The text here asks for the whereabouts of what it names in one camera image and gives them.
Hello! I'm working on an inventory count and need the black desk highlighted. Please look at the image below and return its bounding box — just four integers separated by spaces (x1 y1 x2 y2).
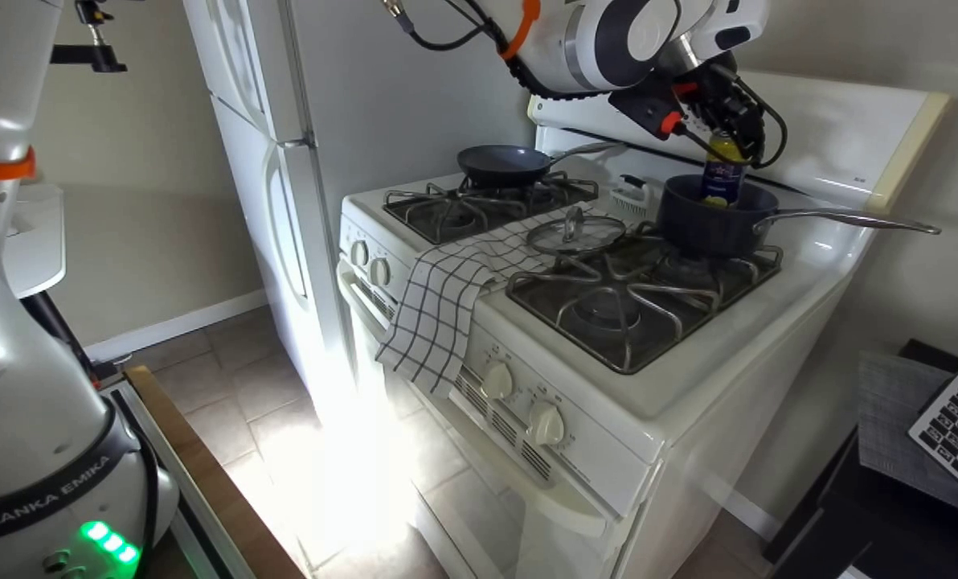
764 334 958 579

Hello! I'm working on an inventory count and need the dark blue saucepan steel handle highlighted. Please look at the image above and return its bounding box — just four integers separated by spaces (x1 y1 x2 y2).
653 175 947 264

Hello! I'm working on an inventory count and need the black camera stand bar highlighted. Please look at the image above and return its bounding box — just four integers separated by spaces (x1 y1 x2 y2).
44 0 132 76

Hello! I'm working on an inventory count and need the white refrigerator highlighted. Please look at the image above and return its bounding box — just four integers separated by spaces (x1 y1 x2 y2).
179 0 569 401

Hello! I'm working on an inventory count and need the wooden cart edge board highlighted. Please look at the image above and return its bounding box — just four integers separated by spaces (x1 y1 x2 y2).
122 362 309 579

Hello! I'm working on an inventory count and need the black white computer keyboard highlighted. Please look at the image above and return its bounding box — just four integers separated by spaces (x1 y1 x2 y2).
908 354 958 515

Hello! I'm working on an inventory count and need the white gas stove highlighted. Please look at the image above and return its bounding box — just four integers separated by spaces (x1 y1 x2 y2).
336 63 951 579

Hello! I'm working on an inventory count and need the dark frying pan steel handle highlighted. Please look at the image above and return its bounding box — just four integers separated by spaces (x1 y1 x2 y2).
455 142 615 192

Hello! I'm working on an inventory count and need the white black checkered towel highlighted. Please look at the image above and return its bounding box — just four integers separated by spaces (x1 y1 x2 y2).
376 207 569 399

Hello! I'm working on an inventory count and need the glass pot lid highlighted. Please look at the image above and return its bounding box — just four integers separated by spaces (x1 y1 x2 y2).
525 207 629 260

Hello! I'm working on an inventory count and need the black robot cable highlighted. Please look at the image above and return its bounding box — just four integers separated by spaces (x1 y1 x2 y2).
380 0 537 101

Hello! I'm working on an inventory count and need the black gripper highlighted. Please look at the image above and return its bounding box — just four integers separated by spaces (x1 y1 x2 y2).
676 56 773 172

